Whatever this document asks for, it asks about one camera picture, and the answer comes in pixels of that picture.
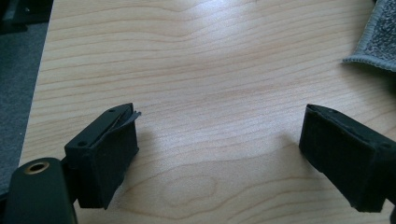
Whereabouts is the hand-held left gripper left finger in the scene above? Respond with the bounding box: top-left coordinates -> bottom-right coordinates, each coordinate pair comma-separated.
64,103 -> 142,210

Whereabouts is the grey terry towel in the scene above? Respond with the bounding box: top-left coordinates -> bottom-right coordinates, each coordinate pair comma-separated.
342,0 -> 396,73

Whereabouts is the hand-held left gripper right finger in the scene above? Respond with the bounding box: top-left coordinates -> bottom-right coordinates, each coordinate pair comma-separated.
299,104 -> 396,213

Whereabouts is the black stand base plate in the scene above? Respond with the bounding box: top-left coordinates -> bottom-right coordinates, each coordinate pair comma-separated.
0,0 -> 54,34

